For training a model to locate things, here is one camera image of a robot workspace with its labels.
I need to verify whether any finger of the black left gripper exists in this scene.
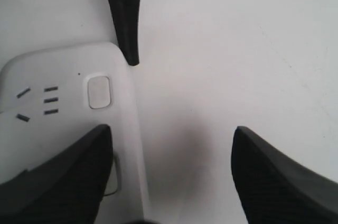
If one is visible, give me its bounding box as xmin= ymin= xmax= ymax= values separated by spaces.
xmin=108 ymin=0 xmax=140 ymax=66

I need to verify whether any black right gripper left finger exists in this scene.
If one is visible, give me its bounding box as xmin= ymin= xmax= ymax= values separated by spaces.
xmin=1 ymin=125 xmax=113 ymax=223

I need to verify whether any white five-outlet power strip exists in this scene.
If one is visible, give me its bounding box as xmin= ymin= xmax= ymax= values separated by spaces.
xmin=1 ymin=42 xmax=147 ymax=223

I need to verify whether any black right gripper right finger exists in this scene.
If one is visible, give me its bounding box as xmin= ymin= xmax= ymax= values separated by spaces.
xmin=231 ymin=126 xmax=337 ymax=223

